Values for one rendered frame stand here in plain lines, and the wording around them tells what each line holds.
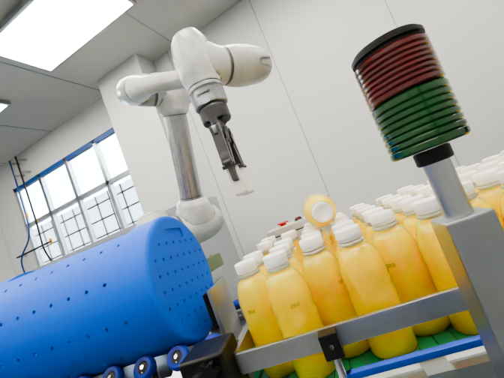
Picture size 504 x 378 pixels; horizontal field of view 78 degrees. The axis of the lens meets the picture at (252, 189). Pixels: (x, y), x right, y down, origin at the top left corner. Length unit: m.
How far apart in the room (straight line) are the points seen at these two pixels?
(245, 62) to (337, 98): 2.48
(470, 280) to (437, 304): 0.19
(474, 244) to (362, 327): 0.23
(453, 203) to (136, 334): 0.56
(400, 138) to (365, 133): 2.96
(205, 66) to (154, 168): 3.01
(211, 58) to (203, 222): 0.78
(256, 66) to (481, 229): 0.72
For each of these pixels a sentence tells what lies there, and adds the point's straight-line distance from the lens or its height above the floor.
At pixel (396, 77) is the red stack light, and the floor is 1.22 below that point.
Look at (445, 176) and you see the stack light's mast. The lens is 0.30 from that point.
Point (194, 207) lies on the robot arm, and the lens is 1.38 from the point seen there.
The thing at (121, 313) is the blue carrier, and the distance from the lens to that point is 0.65.
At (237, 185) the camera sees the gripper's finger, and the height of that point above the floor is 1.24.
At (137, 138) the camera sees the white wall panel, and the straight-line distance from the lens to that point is 3.92.
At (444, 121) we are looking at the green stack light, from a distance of 0.28.
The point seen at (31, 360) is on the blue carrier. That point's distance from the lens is 0.82.
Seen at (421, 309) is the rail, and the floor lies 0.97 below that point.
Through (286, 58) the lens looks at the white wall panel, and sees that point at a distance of 3.53.
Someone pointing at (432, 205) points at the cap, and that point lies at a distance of 0.51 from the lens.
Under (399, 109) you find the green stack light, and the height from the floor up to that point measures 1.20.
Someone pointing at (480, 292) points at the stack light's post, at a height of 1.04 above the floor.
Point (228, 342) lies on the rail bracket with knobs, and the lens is 0.52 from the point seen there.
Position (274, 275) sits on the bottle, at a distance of 0.50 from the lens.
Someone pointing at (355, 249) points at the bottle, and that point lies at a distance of 0.49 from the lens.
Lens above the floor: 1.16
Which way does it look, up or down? 5 degrees up
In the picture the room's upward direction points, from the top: 21 degrees counter-clockwise
